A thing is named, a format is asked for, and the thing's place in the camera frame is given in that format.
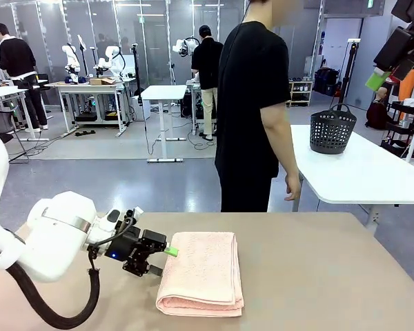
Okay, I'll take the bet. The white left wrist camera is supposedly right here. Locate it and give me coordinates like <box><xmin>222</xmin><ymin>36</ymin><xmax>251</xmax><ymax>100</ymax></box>
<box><xmin>123</xmin><ymin>206</ymin><xmax>145</xmax><ymax>222</ymax></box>

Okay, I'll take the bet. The wooden shoe rack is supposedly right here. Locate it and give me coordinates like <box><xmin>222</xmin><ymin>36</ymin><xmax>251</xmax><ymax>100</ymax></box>
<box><xmin>287</xmin><ymin>79</ymin><xmax>314</xmax><ymax>108</ymax></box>

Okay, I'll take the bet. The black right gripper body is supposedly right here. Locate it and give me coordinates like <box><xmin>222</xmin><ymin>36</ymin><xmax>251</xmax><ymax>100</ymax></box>
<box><xmin>391</xmin><ymin>0</ymin><xmax>414</xmax><ymax>24</ymax></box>

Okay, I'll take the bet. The white desk with papers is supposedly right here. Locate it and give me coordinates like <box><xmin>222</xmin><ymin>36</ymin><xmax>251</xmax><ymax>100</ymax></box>
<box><xmin>0</xmin><ymin>84</ymin><xmax>50</xmax><ymax>142</ymax></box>

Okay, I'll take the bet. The pink towel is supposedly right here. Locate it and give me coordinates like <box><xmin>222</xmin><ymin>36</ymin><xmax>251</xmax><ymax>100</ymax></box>
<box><xmin>155</xmin><ymin>231</ymin><xmax>246</xmax><ymax>319</ymax></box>

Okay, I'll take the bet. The person's right hand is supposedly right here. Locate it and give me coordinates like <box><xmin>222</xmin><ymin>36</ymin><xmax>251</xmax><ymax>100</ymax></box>
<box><xmin>283</xmin><ymin>173</ymin><xmax>303</xmax><ymax>202</ymax></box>

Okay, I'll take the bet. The person in black T-shirt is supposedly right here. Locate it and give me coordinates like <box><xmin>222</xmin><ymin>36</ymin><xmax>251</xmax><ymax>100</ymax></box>
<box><xmin>214</xmin><ymin>0</ymin><xmax>303</xmax><ymax>213</ymax></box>

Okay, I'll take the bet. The white side table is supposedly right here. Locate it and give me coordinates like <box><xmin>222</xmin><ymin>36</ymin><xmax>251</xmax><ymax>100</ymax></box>
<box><xmin>288</xmin><ymin>123</ymin><xmax>414</xmax><ymax>229</ymax></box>

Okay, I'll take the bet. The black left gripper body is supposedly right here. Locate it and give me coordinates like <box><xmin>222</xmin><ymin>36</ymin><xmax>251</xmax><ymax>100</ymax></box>
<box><xmin>105</xmin><ymin>225</ymin><xmax>149</xmax><ymax>279</ymax></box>

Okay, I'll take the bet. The dark perforated plastic basket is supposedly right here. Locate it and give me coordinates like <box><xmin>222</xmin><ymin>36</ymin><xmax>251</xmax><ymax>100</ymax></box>
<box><xmin>309</xmin><ymin>103</ymin><xmax>358</xmax><ymax>156</ymax></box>

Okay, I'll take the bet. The seated doll in dark red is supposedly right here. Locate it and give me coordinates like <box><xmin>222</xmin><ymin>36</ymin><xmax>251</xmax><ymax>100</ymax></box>
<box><xmin>366</xmin><ymin>86</ymin><xmax>393</xmax><ymax>130</ymax></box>

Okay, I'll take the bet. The empty white standing desk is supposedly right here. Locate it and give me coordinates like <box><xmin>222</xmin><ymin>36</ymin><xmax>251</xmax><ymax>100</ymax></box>
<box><xmin>140</xmin><ymin>84</ymin><xmax>188</xmax><ymax>163</ymax></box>

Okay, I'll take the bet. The orange cloth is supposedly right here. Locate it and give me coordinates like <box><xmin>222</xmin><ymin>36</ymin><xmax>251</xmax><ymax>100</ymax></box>
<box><xmin>397</xmin><ymin>68</ymin><xmax>414</xmax><ymax>103</ymax></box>

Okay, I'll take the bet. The black suitcase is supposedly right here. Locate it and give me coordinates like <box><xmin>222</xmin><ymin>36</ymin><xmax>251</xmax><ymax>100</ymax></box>
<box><xmin>313</xmin><ymin>67</ymin><xmax>341</xmax><ymax>97</ymax></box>

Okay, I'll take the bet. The black camera tripod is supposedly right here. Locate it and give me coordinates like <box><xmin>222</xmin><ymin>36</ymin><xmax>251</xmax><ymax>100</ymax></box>
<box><xmin>130</xmin><ymin>43</ymin><xmax>145</xmax><ymax>98</ymax></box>

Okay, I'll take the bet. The person with black cap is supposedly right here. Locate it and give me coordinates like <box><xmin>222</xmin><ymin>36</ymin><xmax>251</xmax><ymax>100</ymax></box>
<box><xmin>190</xmin><ymin>24</ymin><xmax>225</xmax><ymax>141</ymax></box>

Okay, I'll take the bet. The black light stand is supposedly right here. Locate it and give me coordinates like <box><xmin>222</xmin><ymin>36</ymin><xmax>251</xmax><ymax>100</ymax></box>
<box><xmin>337</xmin><ymin>38</ymin><xmax>362</xmax><ymax>105</ymax></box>

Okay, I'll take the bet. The white desk with robots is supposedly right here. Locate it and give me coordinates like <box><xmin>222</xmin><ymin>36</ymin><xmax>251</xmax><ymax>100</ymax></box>
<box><xmin>43</xmin><ymin>81</ymin><xmax>132</xmax><ymax>138</ymax></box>

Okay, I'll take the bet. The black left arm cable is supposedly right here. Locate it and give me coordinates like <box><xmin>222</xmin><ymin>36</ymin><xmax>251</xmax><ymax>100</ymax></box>
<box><xmin>0</xmin><ymin>217</ymin><xmax>136</xmax><ymax>330</ymax></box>

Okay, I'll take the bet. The person's right forearm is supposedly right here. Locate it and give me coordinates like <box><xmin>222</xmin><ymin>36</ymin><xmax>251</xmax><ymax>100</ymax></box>
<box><xmin>263</xmin><ymin>119</ymin><xmax>302</xmax><ymax>179</ymax></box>

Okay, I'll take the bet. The black trolley cart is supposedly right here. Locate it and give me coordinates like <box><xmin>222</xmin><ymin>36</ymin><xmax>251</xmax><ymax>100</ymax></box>
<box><xmin>380</xmin><ymin>99</ymin><xmax>414</xmax><ymax>157</ymax></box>

